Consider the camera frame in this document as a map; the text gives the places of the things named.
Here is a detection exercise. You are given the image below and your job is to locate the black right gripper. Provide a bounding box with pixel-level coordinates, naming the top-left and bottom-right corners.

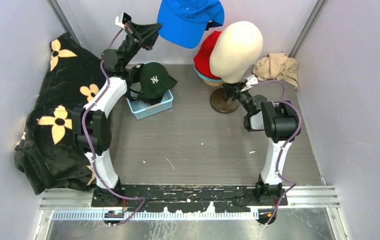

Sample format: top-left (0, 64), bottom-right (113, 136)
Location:
top-left (222, 80), bottom-right (252, 115)

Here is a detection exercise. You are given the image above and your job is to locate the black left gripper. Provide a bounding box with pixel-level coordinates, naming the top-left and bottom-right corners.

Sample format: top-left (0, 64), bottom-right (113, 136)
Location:
top-left (118, 21), bottom-right (163, 69)

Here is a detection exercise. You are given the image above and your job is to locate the wooden hat stand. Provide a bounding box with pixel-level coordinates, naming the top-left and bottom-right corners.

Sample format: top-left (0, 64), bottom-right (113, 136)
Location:
top-left (204, 80), bottom-right (224, 87)

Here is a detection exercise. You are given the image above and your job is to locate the cyan bucket hat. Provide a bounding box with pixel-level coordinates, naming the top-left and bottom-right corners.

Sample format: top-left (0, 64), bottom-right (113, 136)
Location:
top-left (193, 66), bottom-right (222, 83)

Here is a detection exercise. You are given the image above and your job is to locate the blue bucket hat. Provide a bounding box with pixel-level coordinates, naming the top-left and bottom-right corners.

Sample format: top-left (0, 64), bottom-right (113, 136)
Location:
top-left (157, 0), bottom-right (225, 49)

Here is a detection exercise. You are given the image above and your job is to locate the beige mannequin head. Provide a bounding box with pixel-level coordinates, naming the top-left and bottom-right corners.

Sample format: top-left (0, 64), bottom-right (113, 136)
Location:
top-left (209, 21), bottom-right (264, 84)

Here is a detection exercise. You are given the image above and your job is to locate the bright red bucket hat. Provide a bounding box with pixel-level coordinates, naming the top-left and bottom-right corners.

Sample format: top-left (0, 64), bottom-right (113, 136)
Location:
top-left (193, 30), bottom-right (222, 80)

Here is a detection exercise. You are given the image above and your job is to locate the dark green bucket hat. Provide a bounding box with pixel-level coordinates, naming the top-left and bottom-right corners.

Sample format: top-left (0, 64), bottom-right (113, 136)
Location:
top-left (138, 62), bottom-right (178, 100)

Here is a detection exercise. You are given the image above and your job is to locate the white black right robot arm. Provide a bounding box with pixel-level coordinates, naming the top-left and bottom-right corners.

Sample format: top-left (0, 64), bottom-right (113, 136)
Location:
top-left (223, 83), bottom-right (301, 206)

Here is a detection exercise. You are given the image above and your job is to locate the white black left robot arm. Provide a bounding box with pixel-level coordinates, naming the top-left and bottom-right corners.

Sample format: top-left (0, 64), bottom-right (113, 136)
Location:
top-left (71, 12), bottom-right (162, 207)

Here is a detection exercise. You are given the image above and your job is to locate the black cap in basket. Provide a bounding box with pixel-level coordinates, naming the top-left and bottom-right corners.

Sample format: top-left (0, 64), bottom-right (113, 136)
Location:
top-left (125, 63), bottom-right (161, 105)

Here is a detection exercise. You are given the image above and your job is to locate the beige crumpled cloth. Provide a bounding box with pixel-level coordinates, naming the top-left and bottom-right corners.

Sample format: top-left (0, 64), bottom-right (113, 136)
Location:
top-left (252, 53), bottom-right (299, 89)

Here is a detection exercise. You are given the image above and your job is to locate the light blue plastic basket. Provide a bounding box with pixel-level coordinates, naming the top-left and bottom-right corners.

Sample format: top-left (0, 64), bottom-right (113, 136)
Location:
top-left (126, 90), bottom-right (174, 120)

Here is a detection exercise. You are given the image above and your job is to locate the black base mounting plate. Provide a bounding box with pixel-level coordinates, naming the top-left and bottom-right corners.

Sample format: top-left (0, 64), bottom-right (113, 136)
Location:
top-left (91, 184), bottom-right (288, 213)

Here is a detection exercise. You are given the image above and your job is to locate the black floral blanket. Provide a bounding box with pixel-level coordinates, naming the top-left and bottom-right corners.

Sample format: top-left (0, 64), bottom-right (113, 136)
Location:
top-left (14, 33), bottom-right (106, 195)

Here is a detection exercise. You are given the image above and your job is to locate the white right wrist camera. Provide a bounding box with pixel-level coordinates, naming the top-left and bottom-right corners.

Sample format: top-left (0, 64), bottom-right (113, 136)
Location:
top-left (241, 74), bottom-right (258, 92)

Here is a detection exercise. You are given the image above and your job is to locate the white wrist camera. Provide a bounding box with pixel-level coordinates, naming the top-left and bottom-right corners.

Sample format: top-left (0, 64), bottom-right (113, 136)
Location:
top-left (241, 74), bottom-right (258, 92)
top-left (115, 12), bottom-right (132, 29)

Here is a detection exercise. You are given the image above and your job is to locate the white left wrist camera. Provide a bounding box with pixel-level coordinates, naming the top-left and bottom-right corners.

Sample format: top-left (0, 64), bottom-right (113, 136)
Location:
top-left (115, 12), bottom-right (132, 29)

